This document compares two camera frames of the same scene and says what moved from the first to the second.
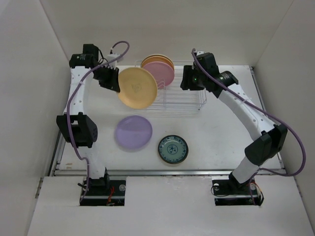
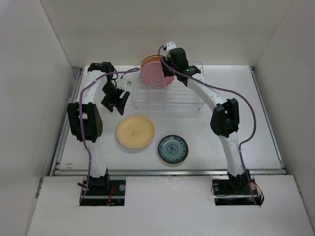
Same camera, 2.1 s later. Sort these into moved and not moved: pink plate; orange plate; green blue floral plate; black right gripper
Moved: black right gripper
Not moved: orange plate; green blue floral plate; pink plate
